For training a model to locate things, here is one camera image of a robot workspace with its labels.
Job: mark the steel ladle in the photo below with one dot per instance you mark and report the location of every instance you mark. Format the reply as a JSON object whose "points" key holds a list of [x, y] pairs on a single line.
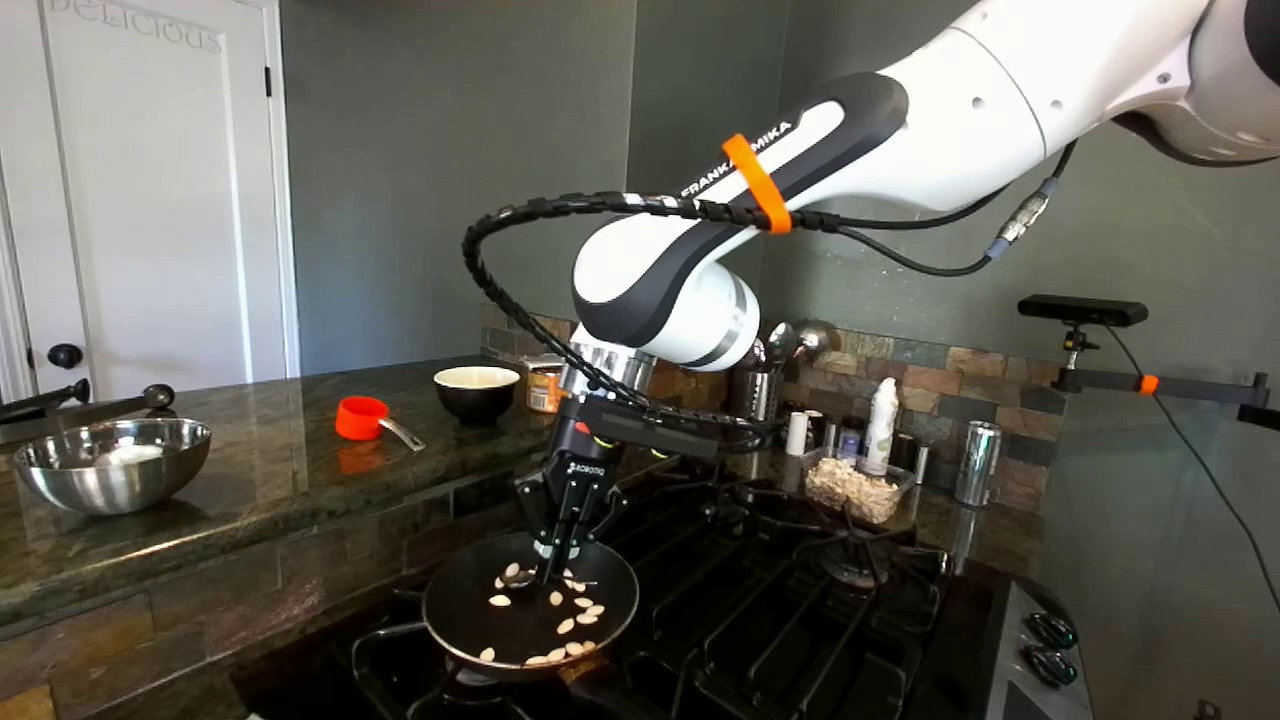
{"points": [[803, 340]]}

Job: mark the small amber jar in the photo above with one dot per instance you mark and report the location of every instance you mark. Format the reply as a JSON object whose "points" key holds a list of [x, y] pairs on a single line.
{"points": [[547, 387]]}

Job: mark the black stove knob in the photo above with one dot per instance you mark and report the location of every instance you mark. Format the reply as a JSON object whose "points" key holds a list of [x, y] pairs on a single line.
{"points": [[1054, 627], [1051, 666]]}

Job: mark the white plastic bottle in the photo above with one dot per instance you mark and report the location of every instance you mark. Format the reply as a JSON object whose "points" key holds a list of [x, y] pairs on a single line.
{"points": [[881, 424]]}

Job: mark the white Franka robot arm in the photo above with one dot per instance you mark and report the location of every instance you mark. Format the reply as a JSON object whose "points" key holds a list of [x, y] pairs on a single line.
{"points": [[1013, 107]]}

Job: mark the black door knob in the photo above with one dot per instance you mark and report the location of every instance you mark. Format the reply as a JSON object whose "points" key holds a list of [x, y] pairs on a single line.
{"points": [[64, 352]]}

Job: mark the white door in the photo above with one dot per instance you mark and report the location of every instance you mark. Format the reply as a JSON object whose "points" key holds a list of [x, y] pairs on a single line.
{"points": [[163, 200]]}

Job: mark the stainless steel mixing bowl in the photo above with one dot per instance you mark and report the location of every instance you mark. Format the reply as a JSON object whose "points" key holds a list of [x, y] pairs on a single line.
{"points": [[81, 483]]}

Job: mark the glass jar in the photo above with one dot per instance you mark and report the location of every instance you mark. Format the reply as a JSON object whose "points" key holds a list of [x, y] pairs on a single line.
{"points": [[976, 463]]}

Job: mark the black utensil with ball end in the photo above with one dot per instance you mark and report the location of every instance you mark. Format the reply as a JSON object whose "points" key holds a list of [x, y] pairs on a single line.
{"points": [[125, 400]]}

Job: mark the small white cup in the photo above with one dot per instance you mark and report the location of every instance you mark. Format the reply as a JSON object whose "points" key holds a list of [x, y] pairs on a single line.
{"points": [[798, 432]]}

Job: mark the black gas stove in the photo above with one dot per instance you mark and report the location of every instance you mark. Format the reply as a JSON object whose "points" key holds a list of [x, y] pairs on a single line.
{"points": [[803, 627]]}

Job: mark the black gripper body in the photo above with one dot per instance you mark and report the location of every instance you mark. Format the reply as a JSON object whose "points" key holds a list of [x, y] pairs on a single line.
{"points": [[573, 474]]}

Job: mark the black frying pan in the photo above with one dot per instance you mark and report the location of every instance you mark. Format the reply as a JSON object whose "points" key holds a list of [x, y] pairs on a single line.
{"points": [[460, 627]]}

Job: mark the black camera bar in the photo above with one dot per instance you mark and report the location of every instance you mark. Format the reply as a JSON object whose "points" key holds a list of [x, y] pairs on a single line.
{"points": [[1081, 311]]}

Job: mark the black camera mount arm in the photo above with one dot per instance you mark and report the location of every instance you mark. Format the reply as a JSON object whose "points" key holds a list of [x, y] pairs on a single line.
{"points": [[1174, 387]]}

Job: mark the black and white bowl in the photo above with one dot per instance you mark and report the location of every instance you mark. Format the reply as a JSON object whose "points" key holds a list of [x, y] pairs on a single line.
{"points": [[478, 396]]}

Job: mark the clear container of nuts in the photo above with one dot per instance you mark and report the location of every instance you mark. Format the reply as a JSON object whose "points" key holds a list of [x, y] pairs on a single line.
{"points": [[854, 488]]}

